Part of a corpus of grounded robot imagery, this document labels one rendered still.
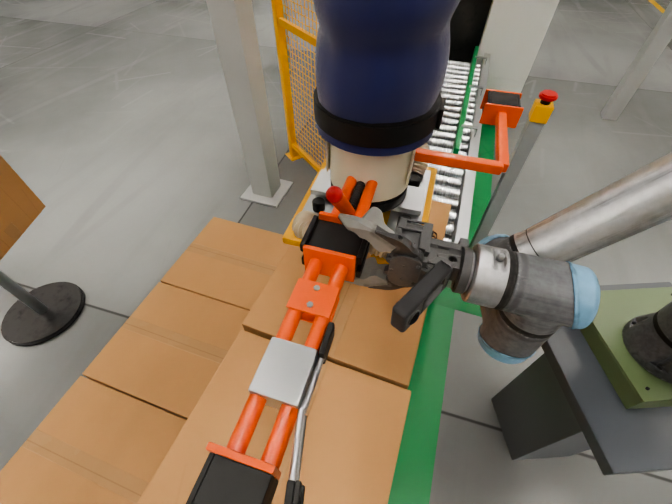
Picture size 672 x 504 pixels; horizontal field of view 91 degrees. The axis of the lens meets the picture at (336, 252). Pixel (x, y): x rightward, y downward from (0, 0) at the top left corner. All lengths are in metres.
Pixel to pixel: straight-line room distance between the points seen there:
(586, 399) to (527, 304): 0.63
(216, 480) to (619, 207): 0.63
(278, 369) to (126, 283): 2.00
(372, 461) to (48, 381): 1.81
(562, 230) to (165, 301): 1.29
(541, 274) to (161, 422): 1.09
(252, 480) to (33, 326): 2.13
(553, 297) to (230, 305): 1.09
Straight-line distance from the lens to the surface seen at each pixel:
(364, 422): 0.72
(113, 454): 1.29
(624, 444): 1.14
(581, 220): 0.66
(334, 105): 0.57
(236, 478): 0.40
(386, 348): 0.78
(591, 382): 1.17
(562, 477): 1.90
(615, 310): 1.26
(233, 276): 1.43
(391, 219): 0.74
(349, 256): 0.49
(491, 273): 0.51
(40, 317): 2.45
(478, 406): 1.83
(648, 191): 0.65
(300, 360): 0.42
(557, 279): 0.53
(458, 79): 3.03
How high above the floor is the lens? 1.65
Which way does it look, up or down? 50 degrees down
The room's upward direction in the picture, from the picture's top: straight up
